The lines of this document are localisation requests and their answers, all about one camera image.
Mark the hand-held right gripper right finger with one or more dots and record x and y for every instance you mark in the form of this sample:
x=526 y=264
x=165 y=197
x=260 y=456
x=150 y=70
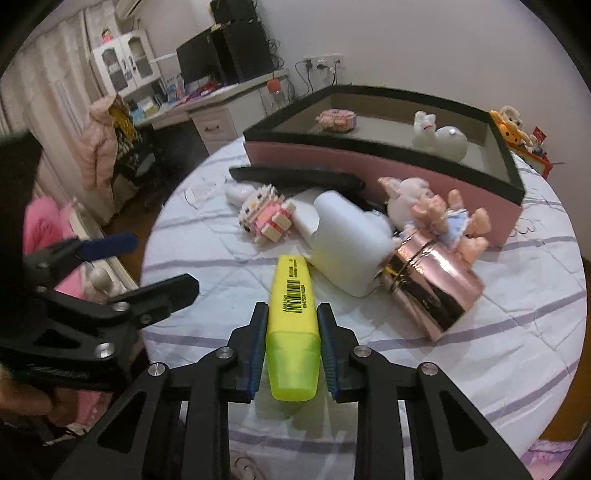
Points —
x=328 y=355

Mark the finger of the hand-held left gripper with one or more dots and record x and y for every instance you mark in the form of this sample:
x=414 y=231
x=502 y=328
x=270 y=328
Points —
x=111 y=244
x=161 y=295

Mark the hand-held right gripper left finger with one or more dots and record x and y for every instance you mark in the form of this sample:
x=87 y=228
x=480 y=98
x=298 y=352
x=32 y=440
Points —
x=258 y=350

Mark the yellow highlighter pen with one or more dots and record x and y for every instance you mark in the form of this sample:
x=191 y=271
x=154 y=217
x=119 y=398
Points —
x=293 y=300

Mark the white plastic cup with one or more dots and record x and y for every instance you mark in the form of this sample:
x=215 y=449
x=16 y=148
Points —
x=346 y=240

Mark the rose gold metal cylinder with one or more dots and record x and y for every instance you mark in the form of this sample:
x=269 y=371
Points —
x=429 y=286

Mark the pink white brick bunny figure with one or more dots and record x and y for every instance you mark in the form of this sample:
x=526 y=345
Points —
x=265 y=214

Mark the black remote control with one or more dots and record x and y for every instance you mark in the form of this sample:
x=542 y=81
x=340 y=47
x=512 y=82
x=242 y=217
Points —
x=295 y=177

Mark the pink pig plush doll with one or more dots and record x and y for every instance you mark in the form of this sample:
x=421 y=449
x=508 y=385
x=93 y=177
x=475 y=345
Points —
x=415 y=198

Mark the pink box with black rim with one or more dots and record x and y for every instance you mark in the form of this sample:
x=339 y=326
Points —
x=323 y=161

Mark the person's left hand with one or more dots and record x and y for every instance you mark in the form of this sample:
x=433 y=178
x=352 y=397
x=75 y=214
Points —
x=27 y=399

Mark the pink cloth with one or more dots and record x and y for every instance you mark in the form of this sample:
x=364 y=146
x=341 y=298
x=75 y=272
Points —
x=39 y=221

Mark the pink padded jacket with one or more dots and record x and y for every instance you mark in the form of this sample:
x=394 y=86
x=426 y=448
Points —
x=99 y=143

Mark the black office chair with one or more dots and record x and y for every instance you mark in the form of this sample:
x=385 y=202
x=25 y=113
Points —
x=147 y=152

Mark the pale curtain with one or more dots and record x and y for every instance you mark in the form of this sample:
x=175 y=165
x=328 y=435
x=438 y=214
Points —
x=55 y=92

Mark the yellow black patterned cloth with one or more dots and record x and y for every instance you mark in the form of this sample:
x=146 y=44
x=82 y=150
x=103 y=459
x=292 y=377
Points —
x=122 y=117

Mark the white desk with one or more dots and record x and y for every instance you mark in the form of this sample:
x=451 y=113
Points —
x=217 y=124

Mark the white glass-door cabinet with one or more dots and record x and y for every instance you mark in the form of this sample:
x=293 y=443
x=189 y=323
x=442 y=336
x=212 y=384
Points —
x=120 y=64

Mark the blue white box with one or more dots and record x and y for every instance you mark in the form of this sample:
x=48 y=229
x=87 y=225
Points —
x=174 y=86

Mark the red folder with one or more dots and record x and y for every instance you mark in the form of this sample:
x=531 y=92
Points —
x=201 y=90

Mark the small doll figure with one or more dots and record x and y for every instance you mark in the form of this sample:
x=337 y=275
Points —
x=107 y=37

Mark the black computer monitor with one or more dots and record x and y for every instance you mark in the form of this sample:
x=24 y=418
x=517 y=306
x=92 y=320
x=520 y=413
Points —
x=198 y=60

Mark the water bottle with orange cap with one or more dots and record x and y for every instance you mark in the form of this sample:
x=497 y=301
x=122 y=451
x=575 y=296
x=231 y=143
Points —
x=274 y=94

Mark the black computer tower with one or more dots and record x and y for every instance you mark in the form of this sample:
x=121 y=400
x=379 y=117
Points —
x=244 y=50

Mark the white bunny night lamp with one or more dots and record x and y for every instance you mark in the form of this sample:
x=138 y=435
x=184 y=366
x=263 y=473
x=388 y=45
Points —
x=443 y=141

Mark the pink purple printed blanket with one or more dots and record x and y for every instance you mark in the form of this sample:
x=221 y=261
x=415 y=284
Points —
x=554 y=452

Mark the orange printed toy box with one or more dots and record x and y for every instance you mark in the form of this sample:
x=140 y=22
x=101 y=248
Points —
x=538 y=161

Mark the yellow plush toy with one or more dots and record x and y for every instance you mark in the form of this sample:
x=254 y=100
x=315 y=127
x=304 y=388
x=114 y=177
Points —
x=508 y=124

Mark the red white card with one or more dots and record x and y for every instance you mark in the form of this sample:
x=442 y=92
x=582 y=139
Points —
x=539 y=137

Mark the white wall power outlet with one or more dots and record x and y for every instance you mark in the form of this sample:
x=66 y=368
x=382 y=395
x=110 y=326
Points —
x=323 y=60

